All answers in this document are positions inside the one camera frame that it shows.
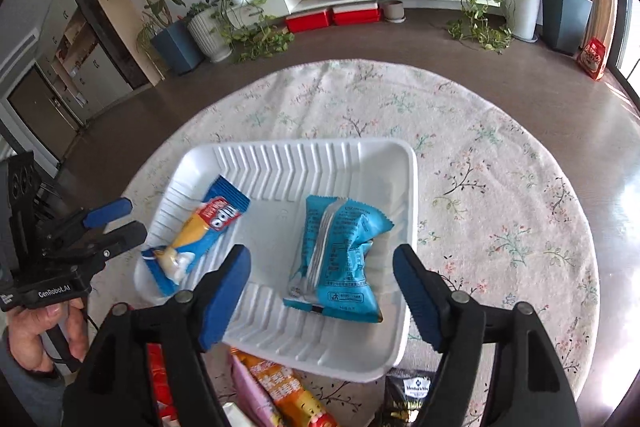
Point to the red bag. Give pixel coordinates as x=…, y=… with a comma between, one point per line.
x=592, y=59

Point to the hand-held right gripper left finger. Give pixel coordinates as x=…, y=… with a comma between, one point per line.
x=225, y=302

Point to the white snack packet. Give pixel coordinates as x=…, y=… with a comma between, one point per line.
x=236, y=416

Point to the tall plant in blue pot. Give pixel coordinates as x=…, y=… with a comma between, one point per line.
x=175, y=49

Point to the white foam tray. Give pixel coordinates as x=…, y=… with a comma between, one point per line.
x=280, y=187

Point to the beige and brown tall cabinet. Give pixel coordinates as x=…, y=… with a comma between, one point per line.
x=100, y=17

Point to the light blue snack packet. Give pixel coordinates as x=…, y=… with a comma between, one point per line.
x=350, y=257

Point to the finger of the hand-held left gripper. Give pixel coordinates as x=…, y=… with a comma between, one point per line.
x=122, y=239
x=107, y=212

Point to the black snack packet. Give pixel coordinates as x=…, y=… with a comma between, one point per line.
x=405, y=399

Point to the plant in white ribbed pot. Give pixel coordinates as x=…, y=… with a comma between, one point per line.
x=210, y=39

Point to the red storage box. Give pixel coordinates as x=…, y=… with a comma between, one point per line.
x=307, y=22
x=356, y=15

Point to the beige round pot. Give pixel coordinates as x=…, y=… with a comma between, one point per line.
x=393, y=11

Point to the large red snack packet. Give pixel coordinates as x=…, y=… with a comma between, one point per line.
x=159, y=382

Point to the long pink snack packet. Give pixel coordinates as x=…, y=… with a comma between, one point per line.
x=250, y=399

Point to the person's left hand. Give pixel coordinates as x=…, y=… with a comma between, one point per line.
x=40, y=332

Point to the orange snack packet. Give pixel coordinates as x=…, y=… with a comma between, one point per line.
x=285, y=392

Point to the person's left forearm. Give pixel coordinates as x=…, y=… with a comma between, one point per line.
x=25, y=399

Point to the blue and yellow snack packet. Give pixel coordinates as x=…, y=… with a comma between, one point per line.
x=200, y=232

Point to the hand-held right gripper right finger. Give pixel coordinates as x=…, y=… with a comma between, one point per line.
x=417, y=302

